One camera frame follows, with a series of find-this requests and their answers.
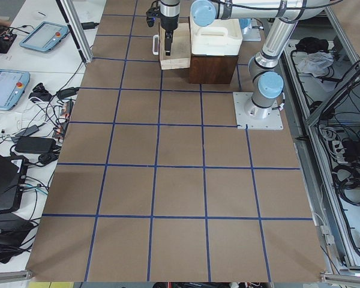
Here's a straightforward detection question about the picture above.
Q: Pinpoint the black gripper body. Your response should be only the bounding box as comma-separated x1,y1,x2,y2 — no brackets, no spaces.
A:
160,14,178,33

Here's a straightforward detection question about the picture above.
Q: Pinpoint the light wooden drawer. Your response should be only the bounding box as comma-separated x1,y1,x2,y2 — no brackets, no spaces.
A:
159,23,191,70

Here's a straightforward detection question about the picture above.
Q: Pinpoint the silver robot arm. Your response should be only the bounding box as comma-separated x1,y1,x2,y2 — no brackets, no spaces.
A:
191,0,330,119

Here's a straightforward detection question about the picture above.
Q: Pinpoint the dark brown wooden cabinet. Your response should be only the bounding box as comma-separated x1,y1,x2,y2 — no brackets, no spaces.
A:
188,54,239,84

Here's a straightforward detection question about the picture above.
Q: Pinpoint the white plastic tray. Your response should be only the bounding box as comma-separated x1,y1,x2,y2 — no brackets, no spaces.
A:
190,18,242,56

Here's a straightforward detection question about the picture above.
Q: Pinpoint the blue teach pendant far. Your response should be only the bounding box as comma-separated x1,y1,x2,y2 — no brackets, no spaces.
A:
19,21,69,52

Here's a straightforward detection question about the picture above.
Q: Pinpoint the blue teach pendant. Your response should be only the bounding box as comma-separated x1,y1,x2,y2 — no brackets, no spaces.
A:
19,21,69,52
0,69,30,110

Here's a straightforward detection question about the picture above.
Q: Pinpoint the white crumpled cloth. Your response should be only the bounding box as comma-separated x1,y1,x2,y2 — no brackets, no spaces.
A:
296,52,334,77

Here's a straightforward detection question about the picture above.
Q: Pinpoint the black power adapter brick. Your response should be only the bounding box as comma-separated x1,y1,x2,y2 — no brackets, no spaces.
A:
14,136,56,154

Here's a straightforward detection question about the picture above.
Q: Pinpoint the blue teach pendant near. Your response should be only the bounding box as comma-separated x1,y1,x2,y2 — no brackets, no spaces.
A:
0,69,30,110

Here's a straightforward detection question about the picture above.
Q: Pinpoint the black monitor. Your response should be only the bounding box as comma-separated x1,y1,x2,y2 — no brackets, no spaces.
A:
0,155,29,214

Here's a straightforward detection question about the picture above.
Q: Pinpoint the white drawer handle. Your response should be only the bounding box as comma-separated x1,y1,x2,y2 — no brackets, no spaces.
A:
152,34,160,55

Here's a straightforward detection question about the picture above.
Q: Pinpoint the aluminium frame post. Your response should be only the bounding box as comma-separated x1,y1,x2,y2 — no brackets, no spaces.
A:
56,0,93,64

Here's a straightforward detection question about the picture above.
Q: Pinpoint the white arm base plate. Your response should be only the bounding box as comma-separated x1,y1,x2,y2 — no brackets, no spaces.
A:
233,92,284,130

